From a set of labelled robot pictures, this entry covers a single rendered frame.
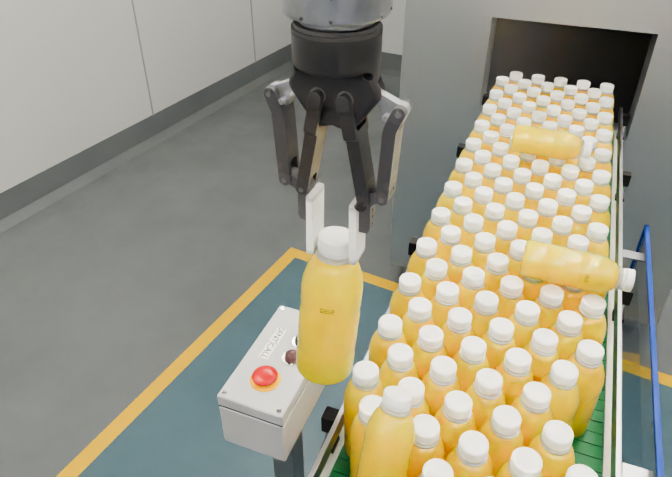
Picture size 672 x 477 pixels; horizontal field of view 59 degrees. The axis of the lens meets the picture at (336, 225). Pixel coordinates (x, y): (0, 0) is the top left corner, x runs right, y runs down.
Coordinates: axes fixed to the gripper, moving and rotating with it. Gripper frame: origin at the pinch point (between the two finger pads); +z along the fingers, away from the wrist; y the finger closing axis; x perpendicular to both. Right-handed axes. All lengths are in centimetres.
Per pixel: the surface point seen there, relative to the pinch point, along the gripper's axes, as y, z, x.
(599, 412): 36, 52, 34
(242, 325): -86, 142, 110
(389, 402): 6.0, 28.4, 3.7
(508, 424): 20.9, 34.0, 10.7
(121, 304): -141, 142, 101
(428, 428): 11.0, 34.1, 6.1
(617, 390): 37, 44, 32
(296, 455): -10, 54, 8
